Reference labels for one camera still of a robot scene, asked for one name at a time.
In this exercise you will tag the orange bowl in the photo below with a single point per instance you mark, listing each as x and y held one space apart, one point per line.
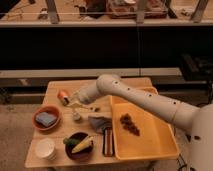
49 109

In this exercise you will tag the yellow plastic tray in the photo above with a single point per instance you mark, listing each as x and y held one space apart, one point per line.
156 140

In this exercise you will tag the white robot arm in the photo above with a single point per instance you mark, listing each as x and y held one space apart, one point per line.
194 121

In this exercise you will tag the green cucumber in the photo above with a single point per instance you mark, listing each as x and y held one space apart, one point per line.
70 141

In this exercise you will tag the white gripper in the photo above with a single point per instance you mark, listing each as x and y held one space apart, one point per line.
75 102

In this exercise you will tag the blue sponge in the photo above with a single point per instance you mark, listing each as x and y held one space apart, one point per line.
46 119

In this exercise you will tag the grey cloth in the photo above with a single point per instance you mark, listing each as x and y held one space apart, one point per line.
99 124

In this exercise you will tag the yellow corn cob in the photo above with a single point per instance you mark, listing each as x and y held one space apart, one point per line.
85 143

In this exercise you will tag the white paper cup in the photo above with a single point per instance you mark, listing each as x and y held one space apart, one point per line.
45 149

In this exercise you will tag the dark brown bowl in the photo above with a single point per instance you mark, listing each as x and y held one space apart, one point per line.
82 155

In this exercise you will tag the wooden table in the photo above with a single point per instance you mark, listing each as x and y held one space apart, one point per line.
66 127

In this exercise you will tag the orange white sushi toy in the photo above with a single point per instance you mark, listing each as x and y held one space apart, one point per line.
63 97

